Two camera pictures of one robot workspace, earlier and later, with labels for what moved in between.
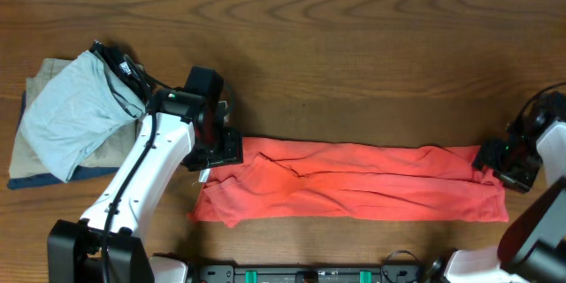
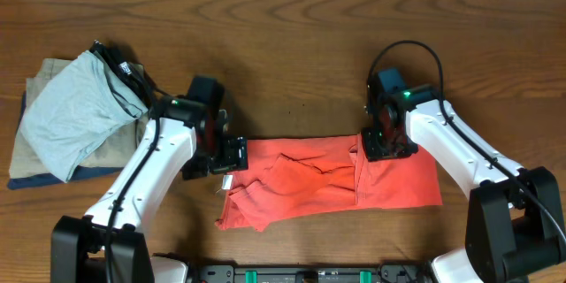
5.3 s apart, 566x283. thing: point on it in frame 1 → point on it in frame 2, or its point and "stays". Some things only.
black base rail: [387, 273] stays
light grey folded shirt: [78, 106] stays
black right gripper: [486, 156] → [374, 152]
